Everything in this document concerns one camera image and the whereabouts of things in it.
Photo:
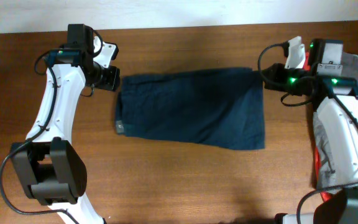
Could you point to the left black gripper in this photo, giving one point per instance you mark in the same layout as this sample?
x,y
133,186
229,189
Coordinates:
x,y
112,79

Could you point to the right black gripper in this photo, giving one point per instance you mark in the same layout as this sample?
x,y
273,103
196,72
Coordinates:
x,y
278,69

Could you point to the red cloth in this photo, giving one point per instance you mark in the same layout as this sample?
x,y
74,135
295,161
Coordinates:
x,y
322,171

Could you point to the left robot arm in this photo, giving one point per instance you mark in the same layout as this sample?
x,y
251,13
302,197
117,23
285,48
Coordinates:
x,y
48,168

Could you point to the grey garment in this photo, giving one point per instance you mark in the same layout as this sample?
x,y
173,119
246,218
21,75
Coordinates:
x,y
350,69

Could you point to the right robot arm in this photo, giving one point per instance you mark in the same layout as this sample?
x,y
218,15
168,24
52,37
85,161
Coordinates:
x,y
334,97

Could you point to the navy blue shorts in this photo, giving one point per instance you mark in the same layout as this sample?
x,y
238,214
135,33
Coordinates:
x,y
220,107

